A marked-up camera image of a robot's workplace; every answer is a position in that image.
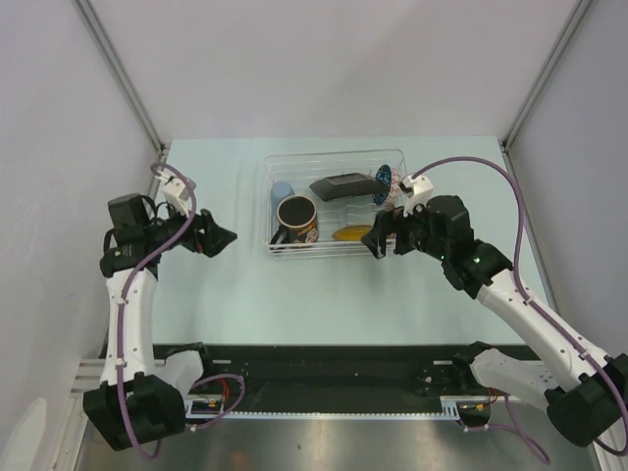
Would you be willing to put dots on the red black lacquer cup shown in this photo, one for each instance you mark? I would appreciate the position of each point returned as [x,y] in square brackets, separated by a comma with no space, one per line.
[298,221]

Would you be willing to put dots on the white slotted cable duct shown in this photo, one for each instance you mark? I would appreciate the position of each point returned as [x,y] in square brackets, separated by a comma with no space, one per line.
[200,409]

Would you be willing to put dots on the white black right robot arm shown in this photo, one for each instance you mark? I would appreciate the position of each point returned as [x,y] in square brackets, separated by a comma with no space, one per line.
[582,389]

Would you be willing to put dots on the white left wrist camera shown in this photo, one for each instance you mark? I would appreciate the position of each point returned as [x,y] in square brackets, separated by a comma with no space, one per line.
[177,192]

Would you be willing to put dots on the left aluminium frame post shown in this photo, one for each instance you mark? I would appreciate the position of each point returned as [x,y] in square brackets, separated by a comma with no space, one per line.
[119,73]

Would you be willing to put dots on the aluminium frame post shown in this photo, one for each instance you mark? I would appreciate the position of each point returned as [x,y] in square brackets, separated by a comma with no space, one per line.
[119,73]
[574,21]

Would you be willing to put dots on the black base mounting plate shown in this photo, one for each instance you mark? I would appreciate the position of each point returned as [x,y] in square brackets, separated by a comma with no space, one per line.
[423,369]

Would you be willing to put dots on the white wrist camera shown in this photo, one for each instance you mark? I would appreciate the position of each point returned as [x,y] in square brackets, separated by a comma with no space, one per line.
[177,192]
[417,192]

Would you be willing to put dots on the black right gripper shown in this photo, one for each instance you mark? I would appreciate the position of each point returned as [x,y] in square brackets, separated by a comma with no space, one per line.
[385,222]

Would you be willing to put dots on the light blue plastic cup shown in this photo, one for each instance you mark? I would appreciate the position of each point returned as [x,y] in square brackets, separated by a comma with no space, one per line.
[279,192]

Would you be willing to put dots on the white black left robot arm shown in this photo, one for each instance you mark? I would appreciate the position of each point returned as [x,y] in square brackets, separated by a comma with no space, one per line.
[135,402]

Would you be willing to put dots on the black floral square plate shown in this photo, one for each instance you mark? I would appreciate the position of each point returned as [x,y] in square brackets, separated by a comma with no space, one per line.
[346,185]

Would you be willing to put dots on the blue triangle pattern bowl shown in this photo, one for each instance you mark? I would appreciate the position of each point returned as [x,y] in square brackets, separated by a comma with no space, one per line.
[390,178]

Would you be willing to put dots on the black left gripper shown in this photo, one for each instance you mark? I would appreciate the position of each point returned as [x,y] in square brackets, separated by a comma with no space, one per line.
[213,238]

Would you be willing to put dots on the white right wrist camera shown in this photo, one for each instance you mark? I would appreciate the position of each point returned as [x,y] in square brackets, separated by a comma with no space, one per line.
[417,192]

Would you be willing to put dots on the yellow round saucer plate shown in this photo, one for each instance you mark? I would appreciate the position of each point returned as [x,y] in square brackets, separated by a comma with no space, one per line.
[352,233]

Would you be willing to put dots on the right aluminium frame post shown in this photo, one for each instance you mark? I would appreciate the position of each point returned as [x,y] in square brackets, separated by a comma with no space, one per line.
[574,21]

